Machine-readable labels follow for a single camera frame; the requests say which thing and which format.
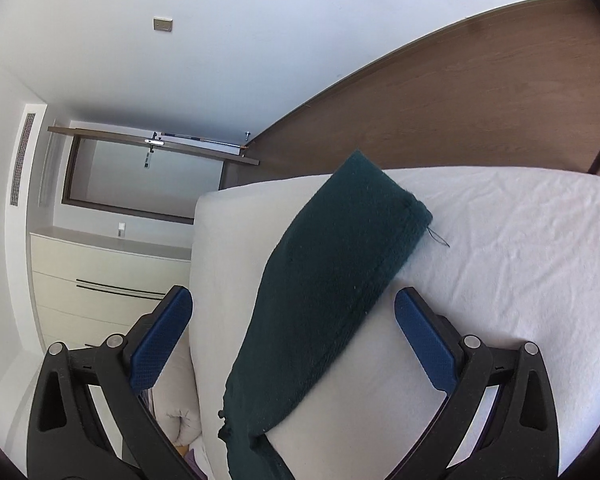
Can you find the lower wall switch plate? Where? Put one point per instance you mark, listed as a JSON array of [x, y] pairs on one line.
[[162, 24]]

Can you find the cream wardrobe with black handles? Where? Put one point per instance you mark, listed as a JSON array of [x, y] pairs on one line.
[[87, 287]]

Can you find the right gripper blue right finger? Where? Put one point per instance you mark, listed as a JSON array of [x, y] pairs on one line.
[[498, 419]]

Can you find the purple patterned cushion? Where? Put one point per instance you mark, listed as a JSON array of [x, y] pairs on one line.
[[197, 458]]

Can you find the dark green knit sweater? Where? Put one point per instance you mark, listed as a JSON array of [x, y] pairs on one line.
[[326, 273]]

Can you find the brown framed door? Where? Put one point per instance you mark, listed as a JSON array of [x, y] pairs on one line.
[[154, 176]]

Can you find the white wall air vent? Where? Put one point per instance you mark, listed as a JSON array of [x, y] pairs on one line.
[[21, 152]]

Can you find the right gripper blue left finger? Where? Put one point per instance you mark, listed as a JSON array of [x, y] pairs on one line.
[[89, 418]]

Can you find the folded beige duvet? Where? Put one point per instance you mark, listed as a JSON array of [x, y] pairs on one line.
[[175, 398]]

